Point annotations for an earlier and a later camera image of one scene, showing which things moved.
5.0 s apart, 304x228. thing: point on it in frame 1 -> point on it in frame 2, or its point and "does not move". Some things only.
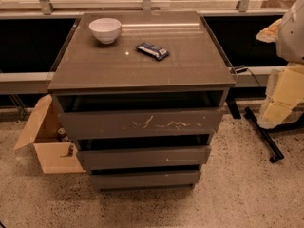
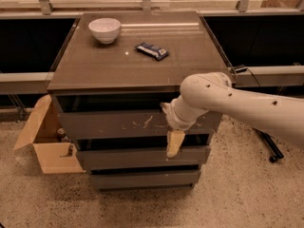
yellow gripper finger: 270,33 -> 165,106
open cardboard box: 43,133 does not move
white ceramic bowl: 105,29 does not move
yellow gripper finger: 288,94 -> 175,139
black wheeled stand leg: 264,135 does not move
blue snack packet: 152,50 does not move
